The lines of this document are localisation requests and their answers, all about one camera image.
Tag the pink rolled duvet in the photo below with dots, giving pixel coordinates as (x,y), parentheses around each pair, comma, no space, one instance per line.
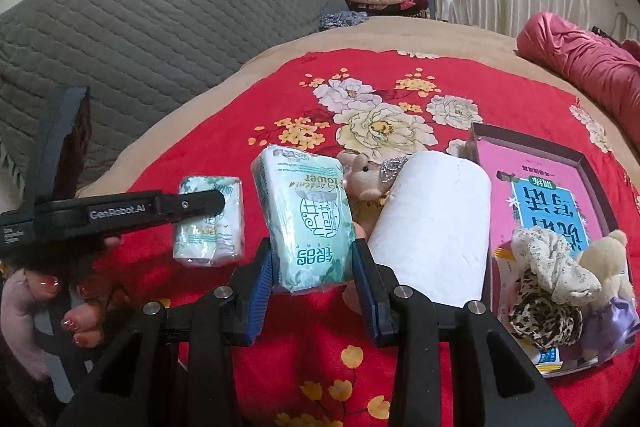
(595,65)

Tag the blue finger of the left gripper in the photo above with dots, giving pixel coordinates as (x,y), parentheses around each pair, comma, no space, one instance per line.
(62,140)

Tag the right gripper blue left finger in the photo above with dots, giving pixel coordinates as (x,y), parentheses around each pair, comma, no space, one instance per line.
(261,279)

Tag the beige teddy with purple bow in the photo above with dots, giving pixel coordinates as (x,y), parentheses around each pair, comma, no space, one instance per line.
(611,320)

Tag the small green tissue pack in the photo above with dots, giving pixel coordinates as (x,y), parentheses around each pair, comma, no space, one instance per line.
(212,241)

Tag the white floral scrunchie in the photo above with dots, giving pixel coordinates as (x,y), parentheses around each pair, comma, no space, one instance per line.
(549,256)

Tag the blue patterned cloth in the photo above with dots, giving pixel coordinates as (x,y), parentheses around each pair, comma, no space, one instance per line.
(342,19)

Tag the green flower tissue pack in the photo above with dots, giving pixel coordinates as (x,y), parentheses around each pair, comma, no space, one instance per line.
(307,213)

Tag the left hand painted nails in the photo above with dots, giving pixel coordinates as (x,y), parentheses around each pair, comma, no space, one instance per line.
(34,301)

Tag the dark tray with pink book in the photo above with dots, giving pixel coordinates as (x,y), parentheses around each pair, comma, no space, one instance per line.
(537,183)

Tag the white toilet paper roll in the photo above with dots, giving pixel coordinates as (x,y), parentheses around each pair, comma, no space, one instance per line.
(433,231)

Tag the grey quilted headboard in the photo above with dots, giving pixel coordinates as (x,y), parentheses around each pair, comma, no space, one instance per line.
(140,60)

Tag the green bag roll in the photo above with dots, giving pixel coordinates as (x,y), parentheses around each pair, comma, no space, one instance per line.
(350,295)

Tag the leopard print scrunchie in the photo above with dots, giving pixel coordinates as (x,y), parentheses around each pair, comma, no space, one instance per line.
(544,324)

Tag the beige bed cover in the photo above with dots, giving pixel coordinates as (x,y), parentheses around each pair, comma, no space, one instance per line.
(382,34)

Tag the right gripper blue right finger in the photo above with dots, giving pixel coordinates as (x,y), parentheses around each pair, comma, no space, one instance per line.
(374,284)

